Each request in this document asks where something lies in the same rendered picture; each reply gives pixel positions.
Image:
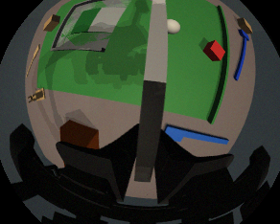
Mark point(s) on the white golf ball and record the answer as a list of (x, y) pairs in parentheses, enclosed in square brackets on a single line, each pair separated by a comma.
[(173, 26)]

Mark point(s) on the blue rectangular bar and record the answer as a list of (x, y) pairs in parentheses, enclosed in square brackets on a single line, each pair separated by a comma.
[(242, 55)]

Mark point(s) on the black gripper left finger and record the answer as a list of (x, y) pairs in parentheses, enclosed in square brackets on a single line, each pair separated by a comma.
[(113, 162)]

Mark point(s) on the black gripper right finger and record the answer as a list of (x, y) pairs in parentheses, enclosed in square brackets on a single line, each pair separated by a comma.
[(174, 166)]

